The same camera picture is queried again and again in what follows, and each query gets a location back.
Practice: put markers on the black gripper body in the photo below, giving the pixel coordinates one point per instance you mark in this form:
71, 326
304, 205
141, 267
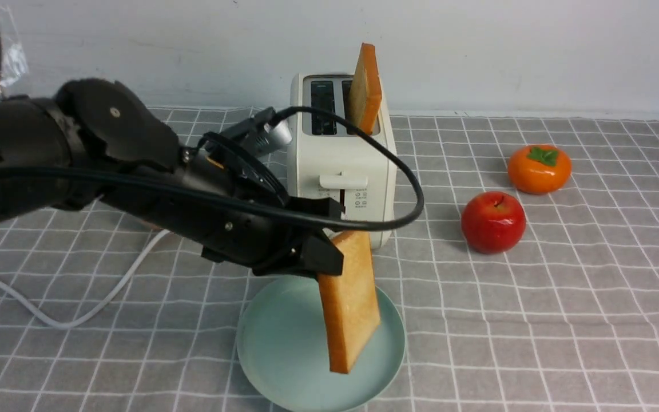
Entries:
265, 246

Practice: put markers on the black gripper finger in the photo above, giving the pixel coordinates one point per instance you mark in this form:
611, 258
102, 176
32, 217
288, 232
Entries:
324, 208

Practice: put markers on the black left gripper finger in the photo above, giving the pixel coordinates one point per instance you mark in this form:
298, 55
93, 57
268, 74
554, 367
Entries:
305, 255

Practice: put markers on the toast slice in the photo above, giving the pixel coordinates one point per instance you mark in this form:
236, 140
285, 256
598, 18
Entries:
365, 96
349, 302

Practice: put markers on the light green round plate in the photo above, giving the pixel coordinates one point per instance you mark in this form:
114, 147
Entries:
282, 347

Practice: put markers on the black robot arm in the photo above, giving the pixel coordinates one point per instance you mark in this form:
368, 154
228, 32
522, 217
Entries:
95, 140

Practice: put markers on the white two-slot toaster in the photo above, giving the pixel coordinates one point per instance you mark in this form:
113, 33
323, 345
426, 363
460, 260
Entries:
325, 160

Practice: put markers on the red fake apple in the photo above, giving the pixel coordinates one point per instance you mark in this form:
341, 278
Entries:
493, 222

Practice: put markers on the grey checked tablecloth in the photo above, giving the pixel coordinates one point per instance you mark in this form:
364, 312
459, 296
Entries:
568, 320

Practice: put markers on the orange fake persimmon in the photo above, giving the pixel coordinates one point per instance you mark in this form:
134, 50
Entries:
538, 169

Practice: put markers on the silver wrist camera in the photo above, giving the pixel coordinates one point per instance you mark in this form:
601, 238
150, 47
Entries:
261, 134

